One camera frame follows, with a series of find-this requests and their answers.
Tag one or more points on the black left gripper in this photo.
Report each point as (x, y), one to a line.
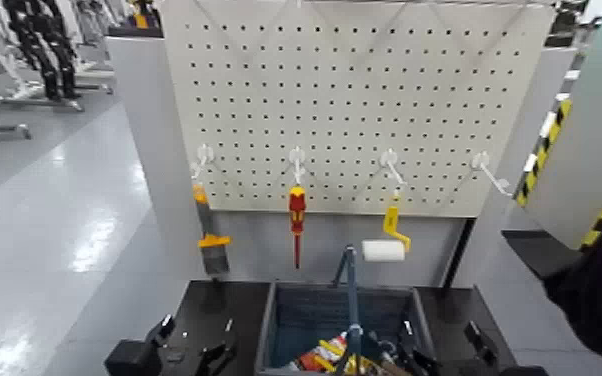
(180, 362)

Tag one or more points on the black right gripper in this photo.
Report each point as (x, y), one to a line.
(469, 370)

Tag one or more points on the blue grey crate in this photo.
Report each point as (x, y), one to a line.
(306, 315)

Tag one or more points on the grey metal scissors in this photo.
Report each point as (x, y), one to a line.
(387, 349)

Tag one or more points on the red white orange package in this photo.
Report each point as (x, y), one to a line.
(312, 361)

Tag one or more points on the red yellow screwdriver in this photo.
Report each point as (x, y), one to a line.
(297, 210)

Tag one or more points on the white pegboard hook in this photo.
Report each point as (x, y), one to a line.
(388, 157)
(480, 159)
(297, 156)
(204, 155)

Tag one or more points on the white partition panel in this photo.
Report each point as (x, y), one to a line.
(146, 157)

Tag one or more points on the grey hazard striped panel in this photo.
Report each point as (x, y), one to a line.
(590, 136)

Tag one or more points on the white perforated pegboard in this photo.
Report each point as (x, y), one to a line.
(332, 105)

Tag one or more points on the grey wheeled stand base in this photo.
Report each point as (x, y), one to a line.
(38, 102)

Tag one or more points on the yellow black machine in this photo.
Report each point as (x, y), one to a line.
(142, 18)

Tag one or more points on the black humanoid robot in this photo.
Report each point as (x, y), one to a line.
(46, 47)

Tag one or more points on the black equipment box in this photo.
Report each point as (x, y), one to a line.
(563, 26)

